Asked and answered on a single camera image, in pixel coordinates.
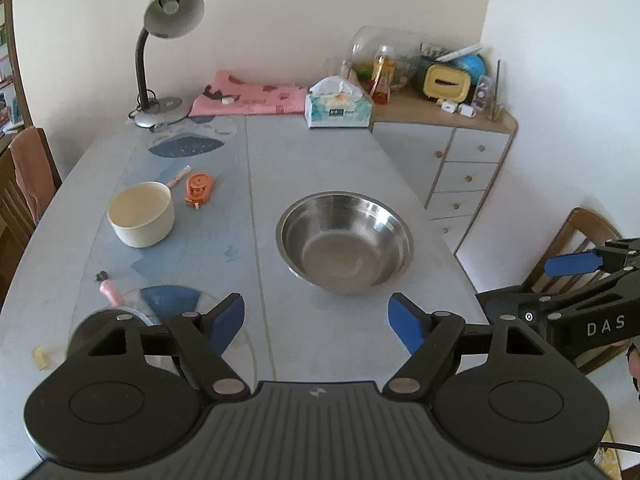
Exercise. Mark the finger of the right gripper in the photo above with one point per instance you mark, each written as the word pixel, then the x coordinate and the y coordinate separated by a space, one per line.
pixel 533 307
pixel 612 256

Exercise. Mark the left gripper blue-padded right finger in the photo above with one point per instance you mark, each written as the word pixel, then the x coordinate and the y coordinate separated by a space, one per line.
pixel 431 339

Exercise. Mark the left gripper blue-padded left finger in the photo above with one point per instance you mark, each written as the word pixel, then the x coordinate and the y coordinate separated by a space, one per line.
pixel 200 342

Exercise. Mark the pink pot with steel liner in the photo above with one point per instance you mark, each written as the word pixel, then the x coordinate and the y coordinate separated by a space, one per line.
pixel 123 308

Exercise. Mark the large steel bowl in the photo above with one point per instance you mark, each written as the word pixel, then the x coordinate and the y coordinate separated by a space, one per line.
pixel 344 242

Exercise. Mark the cream ceramic bowl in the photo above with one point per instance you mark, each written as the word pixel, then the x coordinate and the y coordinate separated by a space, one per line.
pixel 142 215

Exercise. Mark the person's right hand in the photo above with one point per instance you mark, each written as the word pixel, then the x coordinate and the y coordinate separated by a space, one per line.
pixel 633 362

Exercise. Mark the wooden chair right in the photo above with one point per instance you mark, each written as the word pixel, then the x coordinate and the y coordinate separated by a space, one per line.
pixel 581 231

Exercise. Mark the orange tape measure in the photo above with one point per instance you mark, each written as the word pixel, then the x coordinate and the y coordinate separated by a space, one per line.
pixel 199 188

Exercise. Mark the white drawer cabinet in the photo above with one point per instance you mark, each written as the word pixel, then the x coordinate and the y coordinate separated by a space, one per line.
pixel 449 161

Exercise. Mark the wooden chair with pink towel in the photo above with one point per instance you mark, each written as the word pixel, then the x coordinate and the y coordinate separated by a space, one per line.
pixel 29 181

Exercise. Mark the blue globe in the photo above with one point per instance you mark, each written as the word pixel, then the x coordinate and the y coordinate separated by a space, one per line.
pixel 473 64

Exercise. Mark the yellow tissue holder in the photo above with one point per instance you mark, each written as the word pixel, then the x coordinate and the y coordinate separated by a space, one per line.
pixel 447 83

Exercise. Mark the pink cloth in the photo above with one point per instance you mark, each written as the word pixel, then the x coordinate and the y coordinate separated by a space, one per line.
pixel 230 95

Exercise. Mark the tissue box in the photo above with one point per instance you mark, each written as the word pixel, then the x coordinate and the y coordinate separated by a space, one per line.
pixel 335 102

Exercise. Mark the amber bottle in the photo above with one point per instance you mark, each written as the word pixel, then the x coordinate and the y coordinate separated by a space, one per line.
pixel 382 76

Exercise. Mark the glass jar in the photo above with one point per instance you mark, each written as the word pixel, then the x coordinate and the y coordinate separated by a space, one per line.
pixel 372 46

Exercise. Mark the grey desk lamp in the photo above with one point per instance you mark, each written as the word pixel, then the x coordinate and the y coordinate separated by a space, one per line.
pixel 161 99

